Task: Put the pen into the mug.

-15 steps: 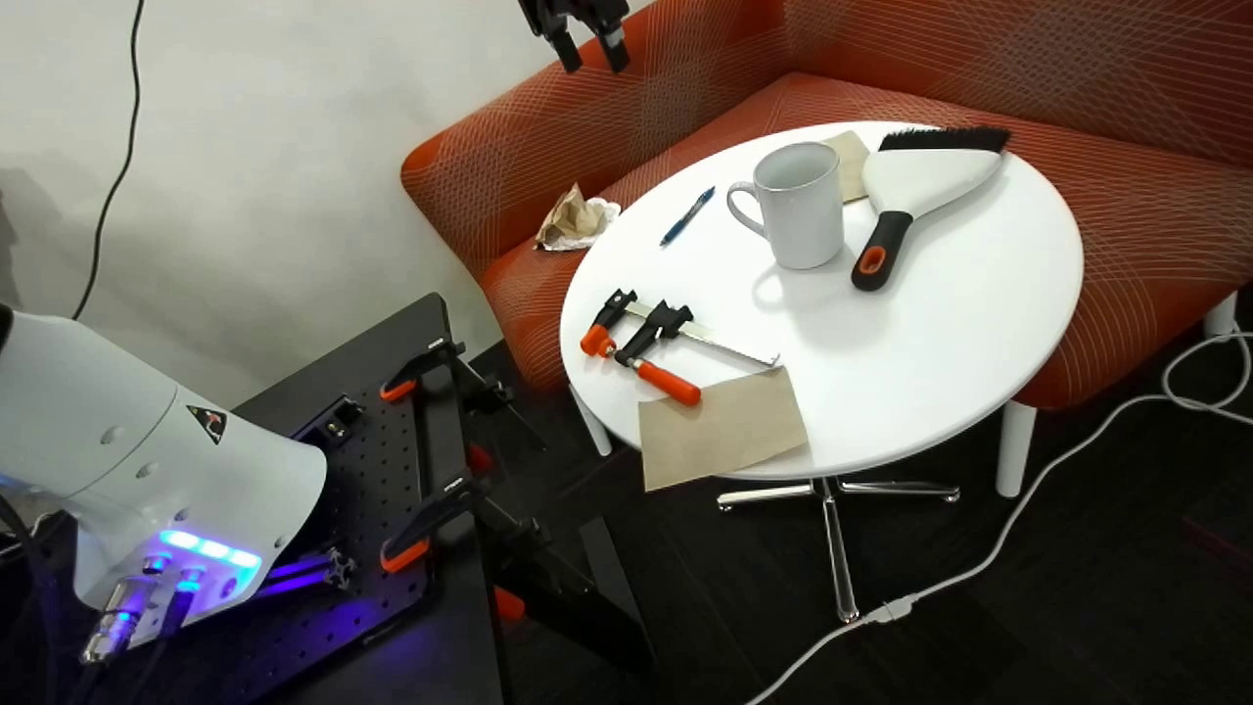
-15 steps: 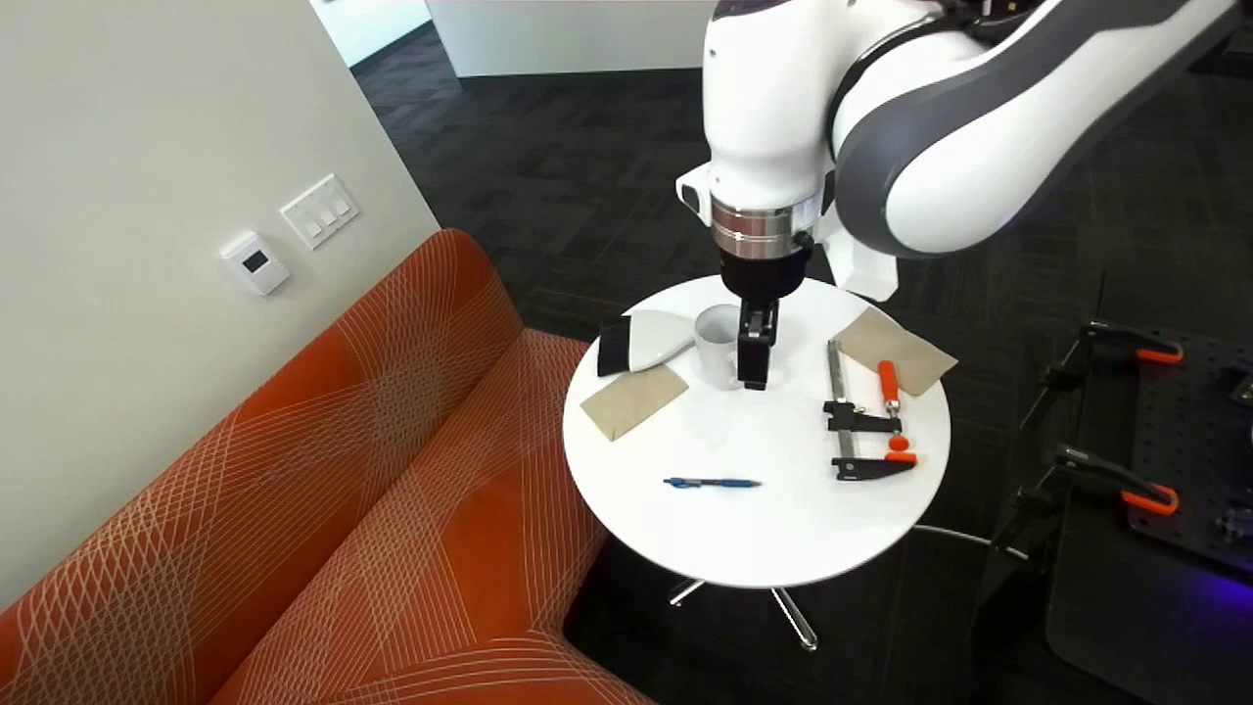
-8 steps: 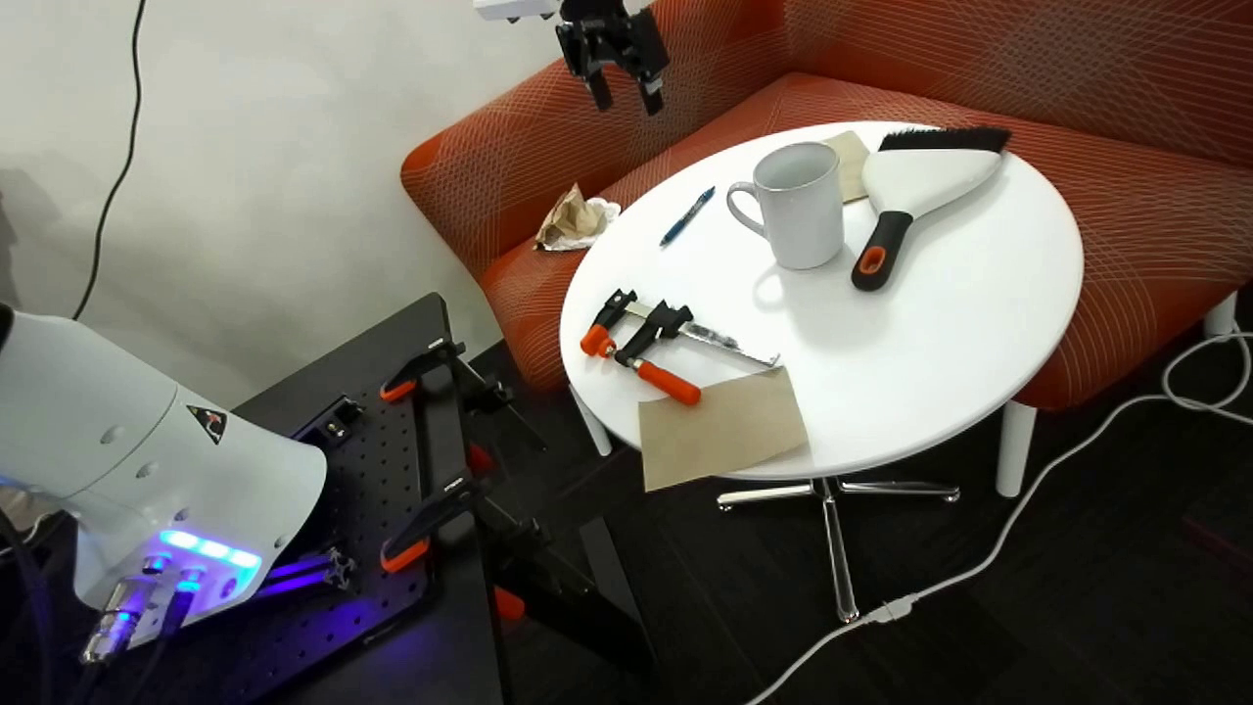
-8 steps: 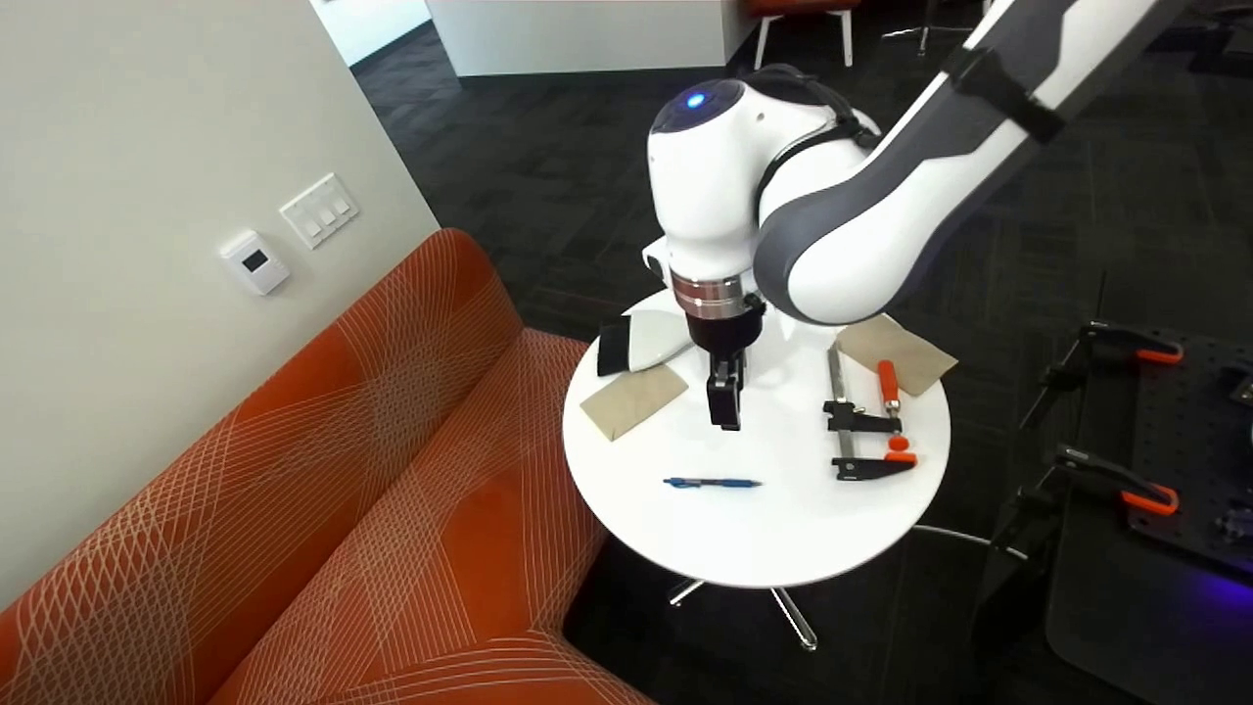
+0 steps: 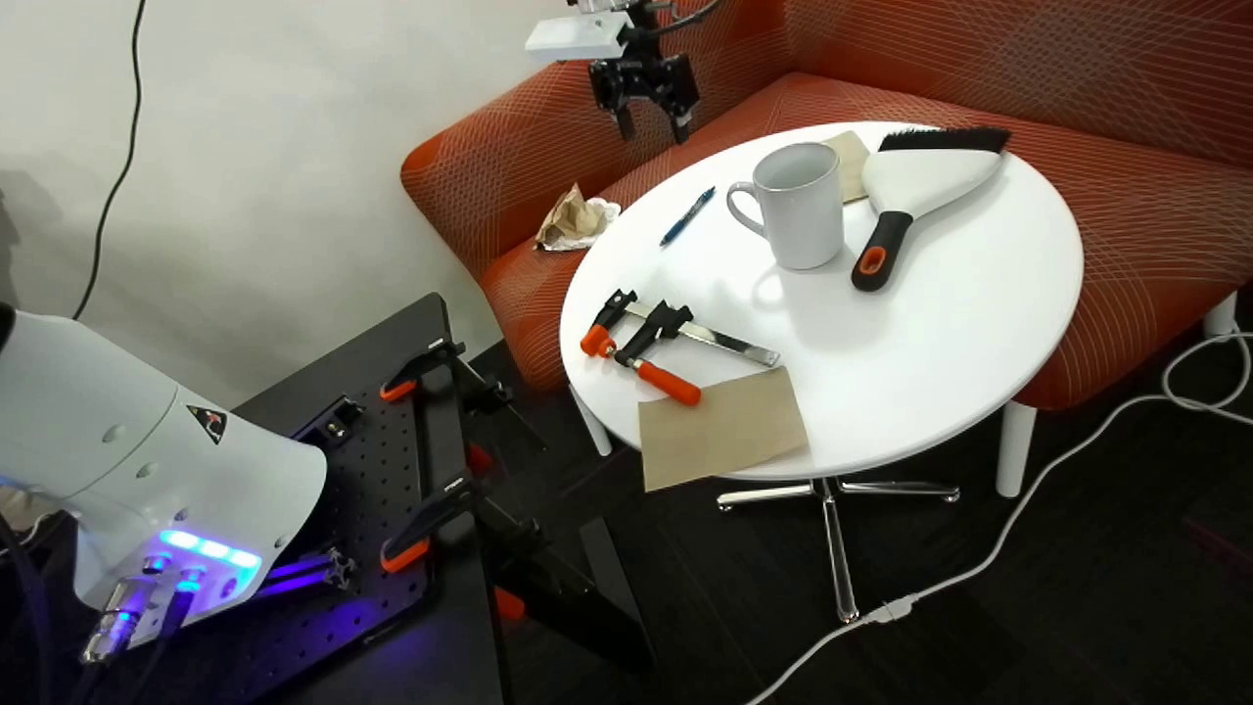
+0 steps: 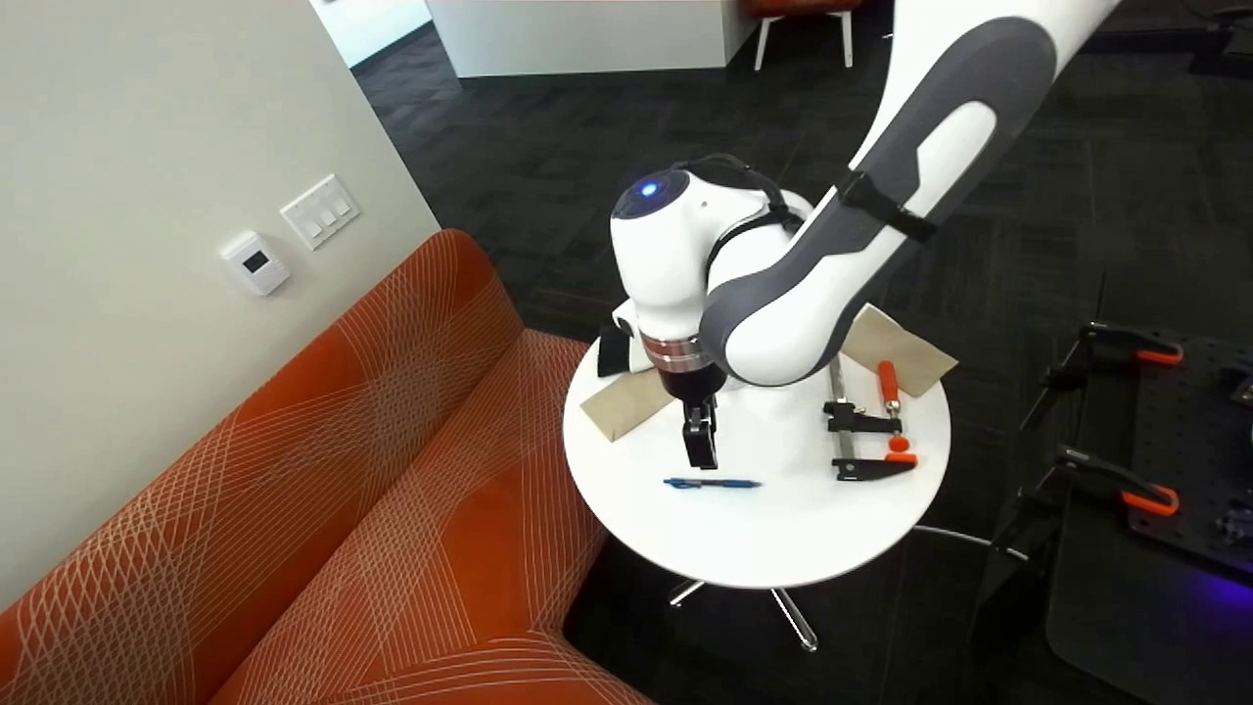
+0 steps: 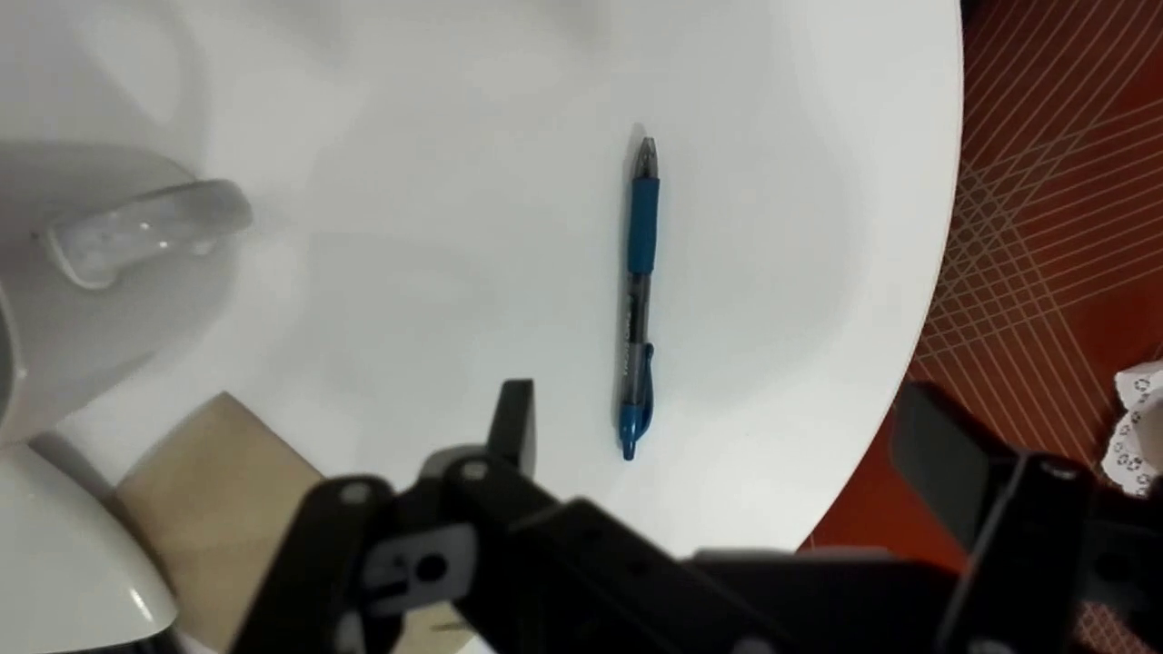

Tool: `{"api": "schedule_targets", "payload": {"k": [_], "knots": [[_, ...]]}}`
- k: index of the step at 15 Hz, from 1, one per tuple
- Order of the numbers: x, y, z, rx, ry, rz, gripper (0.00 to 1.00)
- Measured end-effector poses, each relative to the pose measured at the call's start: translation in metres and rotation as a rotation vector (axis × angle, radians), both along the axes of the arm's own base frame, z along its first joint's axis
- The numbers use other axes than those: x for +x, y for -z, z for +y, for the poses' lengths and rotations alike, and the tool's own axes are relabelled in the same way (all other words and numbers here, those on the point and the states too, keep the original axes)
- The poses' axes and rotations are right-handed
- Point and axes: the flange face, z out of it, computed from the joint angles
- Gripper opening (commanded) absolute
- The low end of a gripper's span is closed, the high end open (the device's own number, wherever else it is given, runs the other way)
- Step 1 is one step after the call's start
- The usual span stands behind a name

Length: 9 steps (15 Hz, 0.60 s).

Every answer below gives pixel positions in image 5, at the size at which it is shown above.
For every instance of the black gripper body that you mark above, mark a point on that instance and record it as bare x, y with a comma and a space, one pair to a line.
649, 80

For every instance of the blue pen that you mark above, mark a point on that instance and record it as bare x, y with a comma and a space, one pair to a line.
688, 218

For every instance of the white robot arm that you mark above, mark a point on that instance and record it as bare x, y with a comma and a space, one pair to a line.
131, 445

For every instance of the white ceramic mug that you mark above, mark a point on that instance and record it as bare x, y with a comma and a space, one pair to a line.
803, 209

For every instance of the red orange fabric sofa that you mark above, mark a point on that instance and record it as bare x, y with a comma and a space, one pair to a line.
522, 157

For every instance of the crumpled paper wad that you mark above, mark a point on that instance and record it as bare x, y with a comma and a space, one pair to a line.
572, 222

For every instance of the large brown paper envelope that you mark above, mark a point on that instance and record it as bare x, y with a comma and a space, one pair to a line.
725, 424

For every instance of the black orange small mounting clamp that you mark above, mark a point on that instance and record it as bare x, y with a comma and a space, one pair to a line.
438, 374

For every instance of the white round table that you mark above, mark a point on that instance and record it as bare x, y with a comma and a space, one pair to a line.
940, 315

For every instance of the black perforated mounting table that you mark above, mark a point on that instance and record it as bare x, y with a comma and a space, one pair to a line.
378, 457

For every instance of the black orange large mounting clamp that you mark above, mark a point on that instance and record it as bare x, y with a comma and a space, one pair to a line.
522, 550

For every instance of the chrome star base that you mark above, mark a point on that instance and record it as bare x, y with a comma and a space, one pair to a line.
838, 535

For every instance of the white furniture leg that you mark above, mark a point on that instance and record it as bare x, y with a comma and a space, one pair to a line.
1221, 315

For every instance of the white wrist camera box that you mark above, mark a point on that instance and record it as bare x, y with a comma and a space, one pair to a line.
572, 38

